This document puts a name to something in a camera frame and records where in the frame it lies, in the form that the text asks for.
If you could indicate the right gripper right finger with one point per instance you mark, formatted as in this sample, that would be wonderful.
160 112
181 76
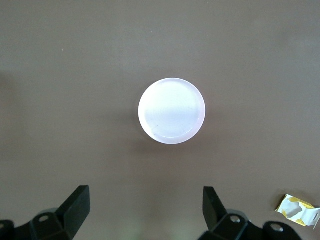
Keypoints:
225 225

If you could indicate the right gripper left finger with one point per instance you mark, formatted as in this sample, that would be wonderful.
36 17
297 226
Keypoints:
62 225

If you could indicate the crumpled yellow white carton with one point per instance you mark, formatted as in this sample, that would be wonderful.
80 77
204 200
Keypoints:
292 210

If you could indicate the pink round plate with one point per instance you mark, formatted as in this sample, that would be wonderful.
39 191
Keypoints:
172 112

